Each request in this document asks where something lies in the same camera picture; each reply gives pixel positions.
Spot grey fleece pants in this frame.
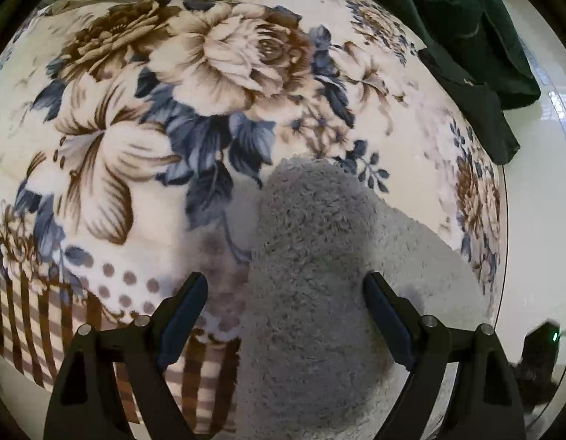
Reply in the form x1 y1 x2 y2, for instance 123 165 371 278
236 158 491 439

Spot black charger with green light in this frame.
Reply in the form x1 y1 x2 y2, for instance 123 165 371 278
512 321 560 414

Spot white headboard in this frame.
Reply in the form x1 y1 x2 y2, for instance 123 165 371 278
486 0 566 422

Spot floral bed blanket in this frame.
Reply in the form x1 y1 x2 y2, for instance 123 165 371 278
0 0 501 434

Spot black garment on bed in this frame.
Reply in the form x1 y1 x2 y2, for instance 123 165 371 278
417 46 521 166

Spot dark teal plush blanket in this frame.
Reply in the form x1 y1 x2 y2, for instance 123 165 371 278
373 0 540 110

